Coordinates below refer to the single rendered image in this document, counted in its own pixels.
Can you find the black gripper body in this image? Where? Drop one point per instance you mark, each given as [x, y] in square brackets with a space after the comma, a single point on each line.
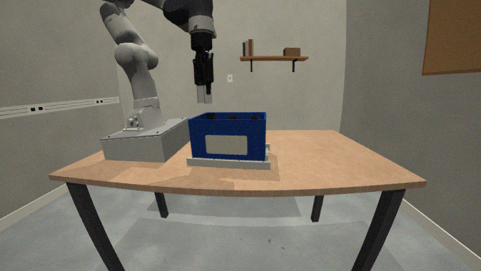
[201, 42]

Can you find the blue plastic crate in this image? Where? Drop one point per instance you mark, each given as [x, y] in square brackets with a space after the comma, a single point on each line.
[229, 139]

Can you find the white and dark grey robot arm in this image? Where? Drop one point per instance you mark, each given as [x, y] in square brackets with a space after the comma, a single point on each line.
[136, 58]

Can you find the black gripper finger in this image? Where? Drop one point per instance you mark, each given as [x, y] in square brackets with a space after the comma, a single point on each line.
[198, 78]
[207, 76]

